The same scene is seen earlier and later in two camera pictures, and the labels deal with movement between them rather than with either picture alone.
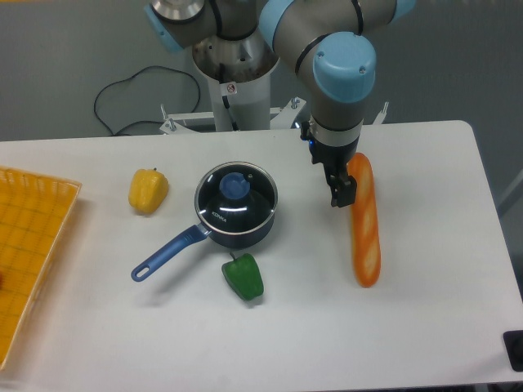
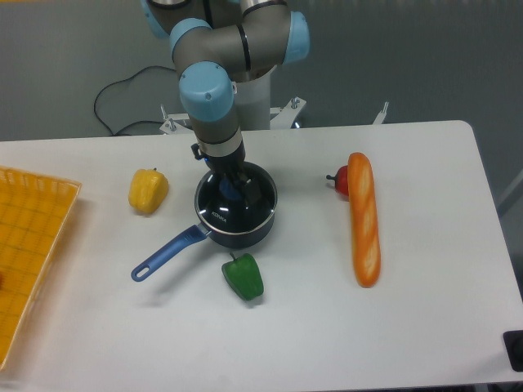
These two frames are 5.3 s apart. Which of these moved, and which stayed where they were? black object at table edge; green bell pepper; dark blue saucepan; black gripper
Moved: black gripper
Stayed: black object at table edge; green bell pepper; dark blue saucepan
